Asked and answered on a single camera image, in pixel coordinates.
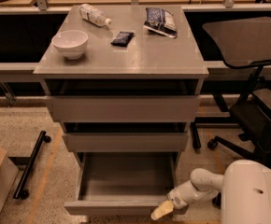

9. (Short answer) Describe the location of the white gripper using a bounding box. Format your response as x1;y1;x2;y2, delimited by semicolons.
150;181;202;220

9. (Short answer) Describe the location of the grey bottom drawer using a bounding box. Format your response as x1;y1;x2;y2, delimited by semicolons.
64;152;177;217

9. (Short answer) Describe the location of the grey drawer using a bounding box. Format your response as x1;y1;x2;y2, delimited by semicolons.
45;96;200;123
64;152;177;217
63;133;188;152

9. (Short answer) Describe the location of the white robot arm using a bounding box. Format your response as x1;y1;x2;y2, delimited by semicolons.
151;160;271;224

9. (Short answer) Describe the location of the grey middle drawer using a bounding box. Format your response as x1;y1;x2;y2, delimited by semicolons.
63;133;188;152

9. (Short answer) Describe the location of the grey drawer cabinet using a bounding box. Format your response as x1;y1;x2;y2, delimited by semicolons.
34;6;208;166

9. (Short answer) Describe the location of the grey top drawer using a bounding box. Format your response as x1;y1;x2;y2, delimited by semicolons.
45;96;200;123

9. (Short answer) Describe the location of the black table leg bar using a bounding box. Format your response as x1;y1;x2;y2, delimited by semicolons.
191;122;201;149

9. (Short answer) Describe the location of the small dark snack packet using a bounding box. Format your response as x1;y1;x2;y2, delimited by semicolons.
111;32;134;47

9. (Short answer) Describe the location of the black office chair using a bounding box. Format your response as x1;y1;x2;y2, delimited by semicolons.
203;17;271;169

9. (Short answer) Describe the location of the blue chip bag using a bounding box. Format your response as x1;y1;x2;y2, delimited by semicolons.
143;7;178;38

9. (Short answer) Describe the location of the white bowl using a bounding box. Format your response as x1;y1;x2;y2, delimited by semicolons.
51;30;89;59

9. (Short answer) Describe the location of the clear plastic bottle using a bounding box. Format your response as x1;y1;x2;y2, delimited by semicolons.
79;4;111;27

